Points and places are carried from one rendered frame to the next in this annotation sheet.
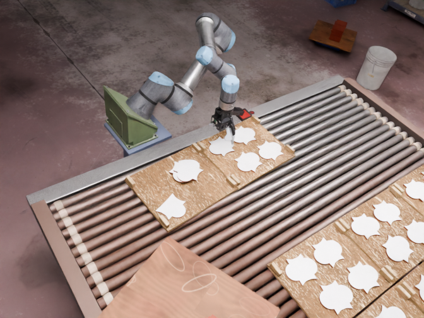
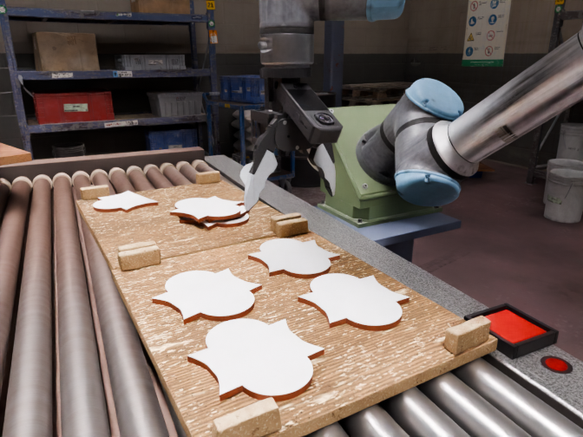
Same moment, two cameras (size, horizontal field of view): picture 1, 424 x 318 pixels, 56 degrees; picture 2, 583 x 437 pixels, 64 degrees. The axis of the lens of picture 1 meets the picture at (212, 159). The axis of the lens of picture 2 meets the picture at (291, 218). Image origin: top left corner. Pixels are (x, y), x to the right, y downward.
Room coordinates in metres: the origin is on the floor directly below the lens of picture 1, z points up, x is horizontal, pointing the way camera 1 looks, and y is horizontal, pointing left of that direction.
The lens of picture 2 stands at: (1.66, -0.69, 1.24)
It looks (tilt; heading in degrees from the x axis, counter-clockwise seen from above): 19 degrees down; 107
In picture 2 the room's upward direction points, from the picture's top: straight up
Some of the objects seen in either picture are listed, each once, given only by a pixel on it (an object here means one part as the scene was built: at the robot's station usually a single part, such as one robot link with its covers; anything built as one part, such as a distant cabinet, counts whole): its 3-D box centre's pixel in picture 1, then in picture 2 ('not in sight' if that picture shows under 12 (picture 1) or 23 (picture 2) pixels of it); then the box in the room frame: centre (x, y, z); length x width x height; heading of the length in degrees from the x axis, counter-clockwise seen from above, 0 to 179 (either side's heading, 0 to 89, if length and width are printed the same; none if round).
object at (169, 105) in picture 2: not in sight; (175, 103); (-0.94, 3.78, 0.76); 0.50 x 0.36 x 0.24; 52
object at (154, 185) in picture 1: (181, 184); (181, 216); (1.18, 0.12, 0.93); 0.41 x 0.35 x 0.02; 137
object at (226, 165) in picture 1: (245, 150); (278, 304); (1.48, -0.17, 0.93); 0.41 x 0.35 x 0.02; 136
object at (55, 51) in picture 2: not in sight; (65, 52); (-1.67, 3.12, 1.26); 0.49 x 0.38 x 0.34; 52
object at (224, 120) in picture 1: (223, 116); (284, 110); (1.45, -0.02, 1.16); 0.09 x 0.08 x 0.12; 136
